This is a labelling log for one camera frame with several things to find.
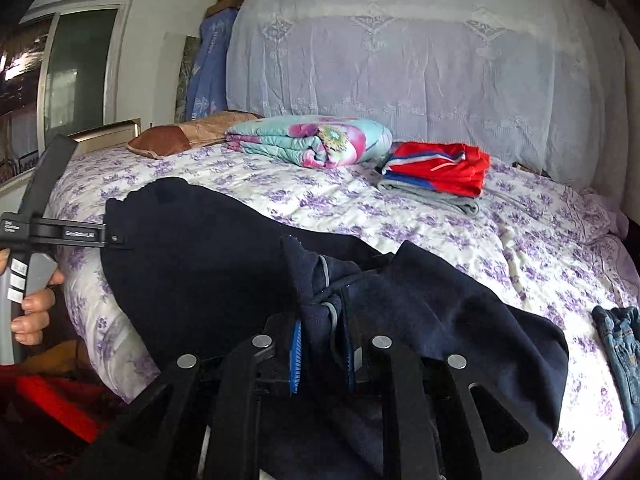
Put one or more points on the blue denim jeans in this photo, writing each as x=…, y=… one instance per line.
x=617, y=340

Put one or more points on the folded grey garment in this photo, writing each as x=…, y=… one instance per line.
x=430, y=200

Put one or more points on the gold picture frame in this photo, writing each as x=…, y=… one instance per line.
x=110, y=132

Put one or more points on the brown pillow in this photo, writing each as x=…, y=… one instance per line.
x=160, y=140

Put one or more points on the leaning picture panel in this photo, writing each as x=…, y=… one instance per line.
x=190, y=60

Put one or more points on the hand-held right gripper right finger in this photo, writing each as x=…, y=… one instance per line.
x=350, y=360

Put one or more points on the folded teal pink floral quilt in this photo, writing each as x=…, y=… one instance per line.
x=280, y=137

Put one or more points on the dark wooden cabinet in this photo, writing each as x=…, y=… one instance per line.
x=20, y=70

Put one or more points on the dark navy pants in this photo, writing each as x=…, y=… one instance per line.
x=200, y=270

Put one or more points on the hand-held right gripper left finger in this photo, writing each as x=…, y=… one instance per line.
x=296, y=355

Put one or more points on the folded red striped garment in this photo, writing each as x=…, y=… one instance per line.
x=450, y=170

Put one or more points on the red cloth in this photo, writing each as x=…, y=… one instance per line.
x=45, y=395

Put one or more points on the person's left hand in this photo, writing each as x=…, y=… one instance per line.
x=35, y=317

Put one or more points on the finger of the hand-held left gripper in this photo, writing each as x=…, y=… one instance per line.
x=117, y=240

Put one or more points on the white lace headboard cover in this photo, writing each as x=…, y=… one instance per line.
x=400, y=70

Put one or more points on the white framed glass door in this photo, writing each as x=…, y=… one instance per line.
x=85, y=60

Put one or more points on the purple floral bedsheet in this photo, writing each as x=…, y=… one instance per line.
x=500, y=240

